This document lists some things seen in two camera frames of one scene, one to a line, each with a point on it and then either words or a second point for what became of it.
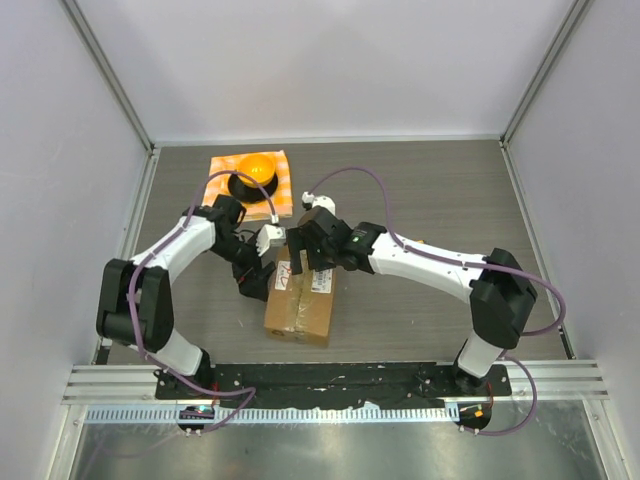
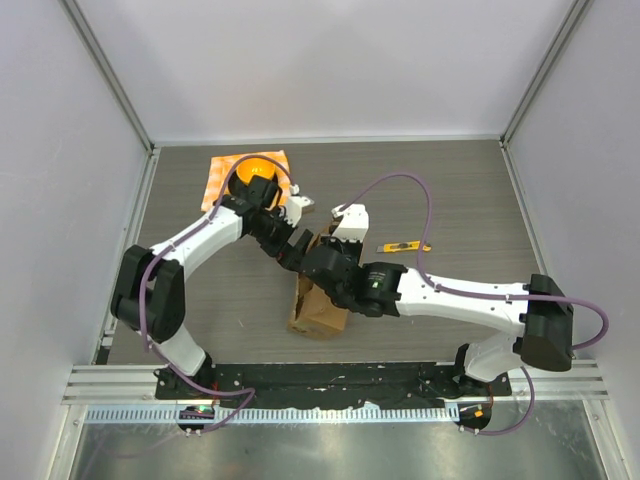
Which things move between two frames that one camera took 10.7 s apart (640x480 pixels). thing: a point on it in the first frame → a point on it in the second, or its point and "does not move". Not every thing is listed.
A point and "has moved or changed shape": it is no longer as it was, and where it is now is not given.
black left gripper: (253, 277) → (290, 255)
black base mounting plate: (337, 383) does not move
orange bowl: (259, 167) does not move
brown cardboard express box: (301, 307) has moved or changed shape
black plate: (249, 193) does not move
